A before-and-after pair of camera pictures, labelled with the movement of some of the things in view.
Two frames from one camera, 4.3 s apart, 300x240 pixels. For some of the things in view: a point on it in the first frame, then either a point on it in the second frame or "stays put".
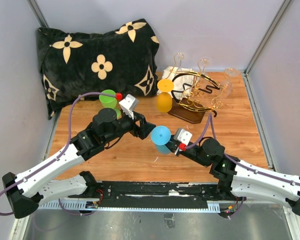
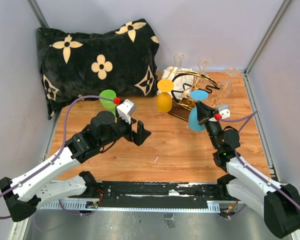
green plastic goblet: (110, 102) stays put
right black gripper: (172, 144) -> (204, 111)
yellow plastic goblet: (164, 98) stays put
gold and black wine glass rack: (194, 92) stays put
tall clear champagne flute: (225, 87) stays put
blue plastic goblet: (160, 136) -> (194, 124)
